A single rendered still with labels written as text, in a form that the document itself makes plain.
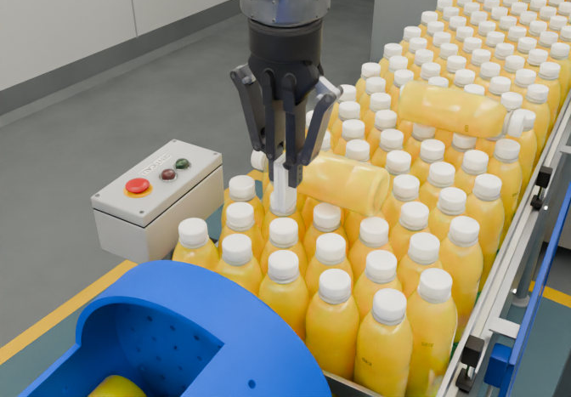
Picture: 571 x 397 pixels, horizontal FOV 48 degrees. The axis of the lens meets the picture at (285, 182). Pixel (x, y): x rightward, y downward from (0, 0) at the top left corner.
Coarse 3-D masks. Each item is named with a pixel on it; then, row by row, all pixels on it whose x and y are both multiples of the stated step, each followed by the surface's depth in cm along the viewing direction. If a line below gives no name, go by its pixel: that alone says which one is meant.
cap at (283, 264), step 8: (272, 256) 82; (280, 256) 82; (288, 256) 82; (296, 256) 82; (272, 264) 80; (280, 264) 81; (288, 264) 81; (296, 264) 81; (272, 272) 81; (280, 272) 80; (288, 272) 80; (296, 272) 81
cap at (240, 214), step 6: (234, 204) 91; (240, 204) 91; (246, 204) 91; (228, 210) 90; (234, 210) 90; (240, 210) 90; (246, 210) 90; (252, 210) 90; (228, 216) 90; (234, 216) 89; (240, 216) 89; (246, 216) 89; (252, 216) 90; (228, 222) 91; (234, 222) 89; (240, 222) 89; (246, 222) 90
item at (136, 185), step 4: (132, 180) 95; (136, 180) 95; (140, 180) 95; (144, 180) 95; (148, 180) 95; (128, 184) 94; (132, 184) 94; (136, 184) 94; (140, 184) 94; (144, 184) 94; (148, 184) 94; (128, 188) 93; (132, 188) 93; (136, 188) 93; (140, 188) 93; (144, 188) 94; (136, 192) 93; (140, 192) 94
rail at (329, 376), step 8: (320, 368) 82; (328, 376) 81; (336, 376) 81; (328, 384) 82; (336, 384) 81; (344, 384) 80; (352, 384) 80; (336, 392) 82; (344, 392) 81; (352, 392) 80; (360, 392) 79; (368, 392) 79
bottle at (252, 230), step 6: (252, 222) 91; (228, 228) 92; (234, 228) 90; (240, 228) 90; (246, 228) 90; (252, 228) 92; (258, 228) 93; (222, 234) 92; (228, 234) 91; (246, 234) 91; (252, 234) 91; (258, 234) 92; (222, 240) 92; (252, 240) 91; (258, 240) 92; (252, 246) 91; (258, 246) 92; (222, 252) 92; (252, 252) 91; (258, 252) 92; (258, 258) 92
